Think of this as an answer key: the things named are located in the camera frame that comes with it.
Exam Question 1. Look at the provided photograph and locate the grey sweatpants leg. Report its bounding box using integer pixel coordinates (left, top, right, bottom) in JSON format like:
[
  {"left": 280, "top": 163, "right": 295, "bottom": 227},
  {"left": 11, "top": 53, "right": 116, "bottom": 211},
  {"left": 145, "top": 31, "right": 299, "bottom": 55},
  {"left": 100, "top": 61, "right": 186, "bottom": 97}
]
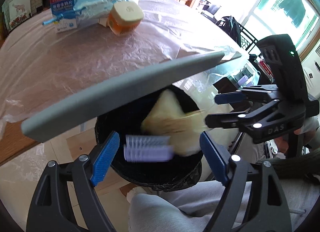
[{"left": 126, "top": 179, "right": 319, "bottom": 231}]

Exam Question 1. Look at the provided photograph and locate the grey table edge strip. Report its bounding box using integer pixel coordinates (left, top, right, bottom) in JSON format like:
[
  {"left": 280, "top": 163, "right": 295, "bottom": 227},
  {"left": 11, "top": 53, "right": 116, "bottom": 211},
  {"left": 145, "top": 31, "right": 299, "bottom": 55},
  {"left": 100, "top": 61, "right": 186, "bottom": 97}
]
[{"left": 21, "top": 52, "right": 225, "bottom": 143}]

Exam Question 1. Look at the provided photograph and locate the glass top side table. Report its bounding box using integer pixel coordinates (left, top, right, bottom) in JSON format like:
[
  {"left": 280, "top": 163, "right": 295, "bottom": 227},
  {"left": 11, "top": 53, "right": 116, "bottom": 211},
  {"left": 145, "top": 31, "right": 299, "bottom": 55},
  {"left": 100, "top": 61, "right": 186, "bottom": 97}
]
[{"left": 209, "top": 58, "right": 260, "bottom": 90}]

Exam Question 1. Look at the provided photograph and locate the black jacket on chair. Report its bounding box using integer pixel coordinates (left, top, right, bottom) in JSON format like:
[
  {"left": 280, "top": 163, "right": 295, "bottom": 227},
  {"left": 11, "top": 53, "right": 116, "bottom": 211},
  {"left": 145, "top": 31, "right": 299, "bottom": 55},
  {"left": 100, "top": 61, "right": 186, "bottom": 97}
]
[{"left": 216, "top": 16, "right": 241, "bottom": 46}]

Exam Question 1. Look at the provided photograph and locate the orange jar cream lid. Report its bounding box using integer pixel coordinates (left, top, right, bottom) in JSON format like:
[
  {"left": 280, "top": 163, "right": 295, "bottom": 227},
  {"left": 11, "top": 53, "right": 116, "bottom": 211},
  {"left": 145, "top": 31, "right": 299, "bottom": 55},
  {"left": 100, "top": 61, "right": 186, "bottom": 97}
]
[{"left": 107, "top": 1, "right": 144, "bottom": 35}]

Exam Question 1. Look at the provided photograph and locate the lavender hair roller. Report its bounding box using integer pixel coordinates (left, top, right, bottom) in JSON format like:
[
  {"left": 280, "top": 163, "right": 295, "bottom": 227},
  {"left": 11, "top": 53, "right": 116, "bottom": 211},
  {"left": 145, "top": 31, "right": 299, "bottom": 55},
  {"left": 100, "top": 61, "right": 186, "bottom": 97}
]
[{"left": 124, "top": 135, "right": 174, "bottom": 162}]

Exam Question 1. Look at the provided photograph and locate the dark green sleeve forearm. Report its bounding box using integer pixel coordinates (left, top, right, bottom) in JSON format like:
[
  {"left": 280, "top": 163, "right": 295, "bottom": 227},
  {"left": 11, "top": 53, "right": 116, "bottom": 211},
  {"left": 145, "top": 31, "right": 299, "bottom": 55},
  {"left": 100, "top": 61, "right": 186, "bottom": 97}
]
[{"left": 255, "top": 149, "right": 319, "bottom": 185}]

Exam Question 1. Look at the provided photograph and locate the right hand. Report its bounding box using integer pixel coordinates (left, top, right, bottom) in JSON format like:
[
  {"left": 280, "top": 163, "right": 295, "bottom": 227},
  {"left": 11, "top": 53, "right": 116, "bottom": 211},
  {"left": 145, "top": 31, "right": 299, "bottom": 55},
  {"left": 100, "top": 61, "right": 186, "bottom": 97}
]
[{"left": 274, "top": 137, "right": 289, "bottom": 153}]

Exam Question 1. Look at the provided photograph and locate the blue naproxen tablet box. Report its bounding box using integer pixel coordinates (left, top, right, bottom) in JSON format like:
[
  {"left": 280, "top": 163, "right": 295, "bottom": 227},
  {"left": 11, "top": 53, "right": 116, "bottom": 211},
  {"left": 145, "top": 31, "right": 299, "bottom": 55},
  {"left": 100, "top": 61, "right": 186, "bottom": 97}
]
[{"left": 49, "top": 0, "right": 77, "bottom": 33}]

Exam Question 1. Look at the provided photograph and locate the yellow paper bag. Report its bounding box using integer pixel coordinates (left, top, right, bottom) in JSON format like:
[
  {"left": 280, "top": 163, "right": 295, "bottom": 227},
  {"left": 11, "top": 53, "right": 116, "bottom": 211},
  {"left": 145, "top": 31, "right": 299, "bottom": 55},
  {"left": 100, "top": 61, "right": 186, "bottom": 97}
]
[{"left": 141, "top": 89, "right": 208, "bottom": 156}]

